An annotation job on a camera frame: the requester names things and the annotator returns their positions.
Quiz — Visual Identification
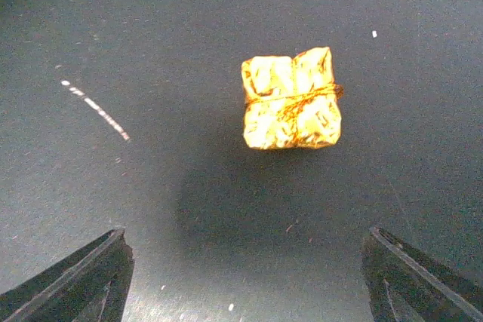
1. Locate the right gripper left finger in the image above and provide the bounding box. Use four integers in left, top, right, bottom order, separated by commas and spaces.
1, 228, 134, 321

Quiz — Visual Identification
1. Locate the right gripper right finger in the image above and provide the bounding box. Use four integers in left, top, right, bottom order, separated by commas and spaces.
362, 227, 482, 321

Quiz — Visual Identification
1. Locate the gold gift box ornament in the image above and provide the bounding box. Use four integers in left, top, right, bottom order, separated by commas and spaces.
241, 47, 343, 150

